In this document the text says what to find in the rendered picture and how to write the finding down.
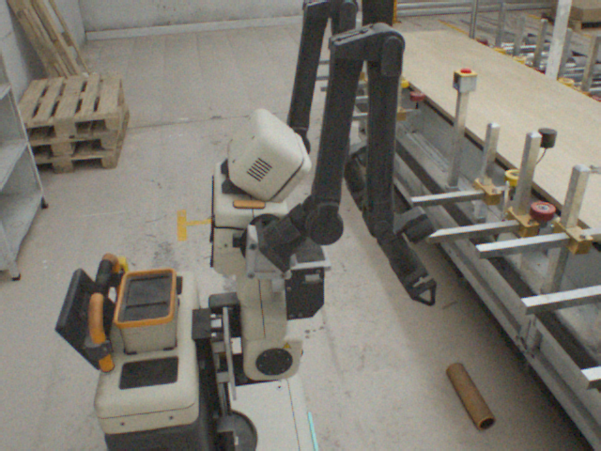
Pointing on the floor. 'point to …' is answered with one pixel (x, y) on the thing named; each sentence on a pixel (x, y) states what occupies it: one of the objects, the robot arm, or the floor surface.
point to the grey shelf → (15, 178)
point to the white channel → (558, 38)
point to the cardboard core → (470, 396)
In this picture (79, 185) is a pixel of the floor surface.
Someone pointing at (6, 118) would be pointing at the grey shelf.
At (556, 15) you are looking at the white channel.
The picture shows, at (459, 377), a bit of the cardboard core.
